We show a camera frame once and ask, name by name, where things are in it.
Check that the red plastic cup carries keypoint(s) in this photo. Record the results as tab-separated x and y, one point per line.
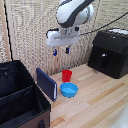
66	75

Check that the black fabric storage box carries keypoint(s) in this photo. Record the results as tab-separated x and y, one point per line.
20	96

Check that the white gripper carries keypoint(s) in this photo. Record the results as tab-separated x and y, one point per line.
62	37

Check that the dark blue book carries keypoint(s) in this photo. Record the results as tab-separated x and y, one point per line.
46	83

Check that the blue plastic bowl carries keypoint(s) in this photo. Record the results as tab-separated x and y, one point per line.
69	89

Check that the black paper shredder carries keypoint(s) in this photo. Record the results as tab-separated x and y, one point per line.
109	53

